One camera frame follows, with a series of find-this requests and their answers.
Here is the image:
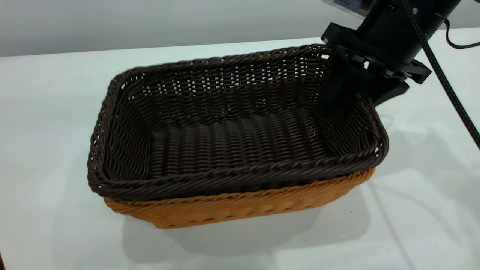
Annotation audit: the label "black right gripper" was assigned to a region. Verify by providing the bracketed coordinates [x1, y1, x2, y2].
[322, 15, 447, 113]

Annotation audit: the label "dark brown woven wicker basket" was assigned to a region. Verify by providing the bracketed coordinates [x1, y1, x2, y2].
[87, 44, 389, 201]

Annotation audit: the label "orange woven wicker basket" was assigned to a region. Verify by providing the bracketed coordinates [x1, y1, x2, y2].
[104, 168, 375, 229]

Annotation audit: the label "clear right wrist camera mount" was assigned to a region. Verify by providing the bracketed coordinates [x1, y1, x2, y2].
[322, 0, 375, 18]

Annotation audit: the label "black braided cable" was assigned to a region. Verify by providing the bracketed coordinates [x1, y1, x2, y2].
[402, 0, 480, 150]

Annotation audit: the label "thin dark wire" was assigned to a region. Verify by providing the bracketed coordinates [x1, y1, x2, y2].
[444, 18, 480, 50]

